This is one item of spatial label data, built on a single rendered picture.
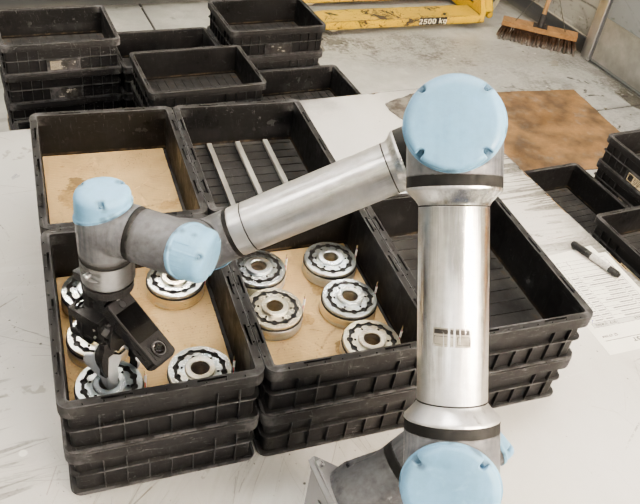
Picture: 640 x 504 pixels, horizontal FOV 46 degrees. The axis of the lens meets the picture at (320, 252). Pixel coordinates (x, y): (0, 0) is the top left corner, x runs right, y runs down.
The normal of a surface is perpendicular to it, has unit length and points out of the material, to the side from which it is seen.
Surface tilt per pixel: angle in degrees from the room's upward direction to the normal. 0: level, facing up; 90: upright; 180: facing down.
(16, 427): 0
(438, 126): 47
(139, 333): 33
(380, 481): 26
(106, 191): 0
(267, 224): 71
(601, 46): 90
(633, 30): 90
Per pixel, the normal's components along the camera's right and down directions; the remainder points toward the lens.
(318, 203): -0.06, 0.35
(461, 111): -0.18, -0.11
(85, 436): 0.32, 0.63
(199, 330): 0.12, -0.76
